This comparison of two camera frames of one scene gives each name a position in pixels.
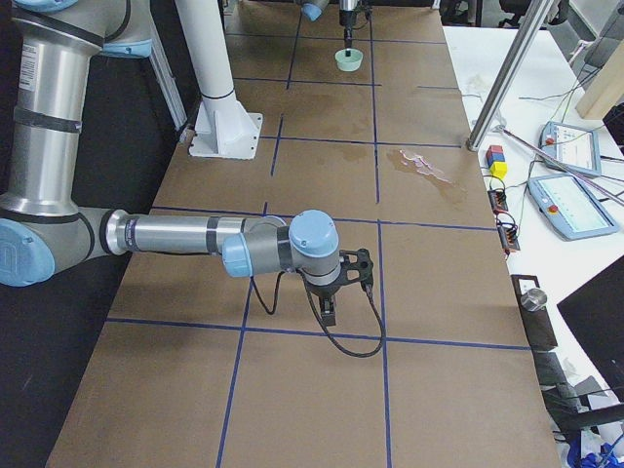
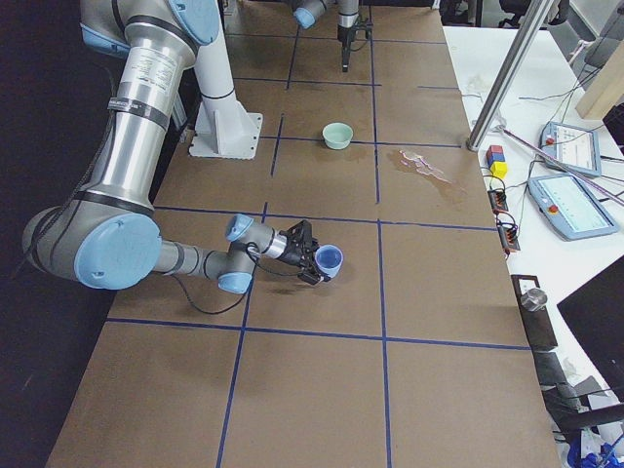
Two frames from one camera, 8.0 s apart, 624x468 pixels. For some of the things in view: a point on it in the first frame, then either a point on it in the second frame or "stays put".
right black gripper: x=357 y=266 → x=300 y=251
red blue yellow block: x=495 y=158 stays put
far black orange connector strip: x=498 y=201 stays put
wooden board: x=606 y=91 stays put
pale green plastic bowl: x=349 y=63 → x=337 y=135
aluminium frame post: x=511 y=72 stays put
